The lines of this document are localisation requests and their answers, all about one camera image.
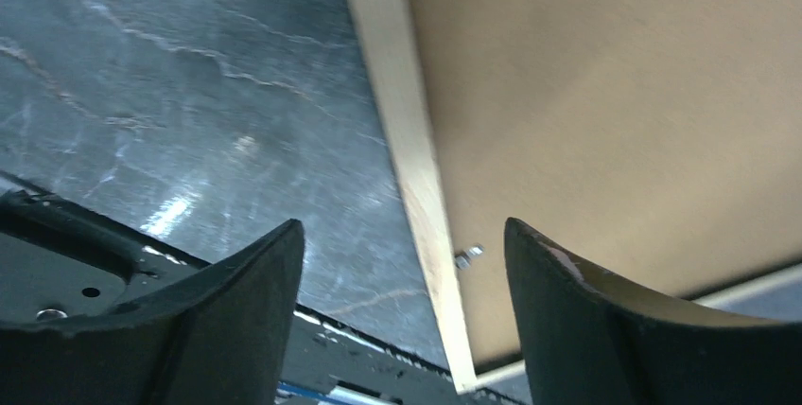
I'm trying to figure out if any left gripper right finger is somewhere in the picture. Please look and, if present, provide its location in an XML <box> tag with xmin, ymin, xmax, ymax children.
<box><xmin>504</xmin><ymin>218</ymin><xmax>801</xmax><ymax>404</ymax></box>

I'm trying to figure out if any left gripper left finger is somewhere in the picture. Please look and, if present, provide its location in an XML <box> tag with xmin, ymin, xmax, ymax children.
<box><xmin>1</xmin><ymin>220</ymin><xmax>305</xmax><ymax>404</ymax></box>

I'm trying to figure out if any wooden picture frame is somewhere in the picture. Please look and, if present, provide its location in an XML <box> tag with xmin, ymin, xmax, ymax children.
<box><xmin>348</xmin><ymin>0</ymin><xmax>801</xmax><ymax>393</ymax></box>

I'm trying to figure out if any brown cardboard backing board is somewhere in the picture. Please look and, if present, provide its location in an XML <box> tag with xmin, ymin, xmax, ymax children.
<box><xmin>410</xmin><ymin>0</ymin><xmax>801</xmax><ymax>365</ymax></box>

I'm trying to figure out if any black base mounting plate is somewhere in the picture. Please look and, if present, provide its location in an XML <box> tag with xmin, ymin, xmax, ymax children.
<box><xmin>1</xmin><ymin>173</ymin><xmax>506</xmax><ymax>404</ymax></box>

